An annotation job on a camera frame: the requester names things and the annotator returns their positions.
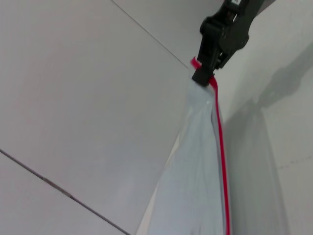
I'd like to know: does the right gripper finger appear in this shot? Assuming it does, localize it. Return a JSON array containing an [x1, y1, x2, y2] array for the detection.
[[191, 10, 228, 87], [214, 51, 231, 71]]

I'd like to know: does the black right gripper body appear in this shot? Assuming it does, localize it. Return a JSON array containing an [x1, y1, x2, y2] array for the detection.
[[218, 0, 267, 54]]

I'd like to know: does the clear red-zipper document bag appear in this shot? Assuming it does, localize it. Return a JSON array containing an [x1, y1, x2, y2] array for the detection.
[[135, 56, 232, 235]]

